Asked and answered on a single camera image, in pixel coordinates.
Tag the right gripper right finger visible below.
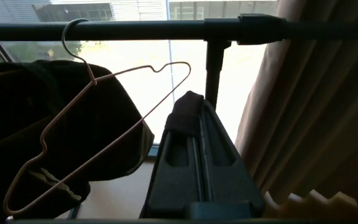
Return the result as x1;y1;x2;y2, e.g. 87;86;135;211
200;99;265;218

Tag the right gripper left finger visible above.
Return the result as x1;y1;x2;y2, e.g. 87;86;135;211
140;132;203;219

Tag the black garment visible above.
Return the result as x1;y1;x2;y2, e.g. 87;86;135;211
165;90;205;138
0;59;155;219

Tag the black clothes rack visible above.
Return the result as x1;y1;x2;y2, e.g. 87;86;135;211
0;14;358;110

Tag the window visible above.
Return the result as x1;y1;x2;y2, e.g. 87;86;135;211
0;0;278;153

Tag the brown curtain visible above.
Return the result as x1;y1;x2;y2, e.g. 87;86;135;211
234;0;358;206

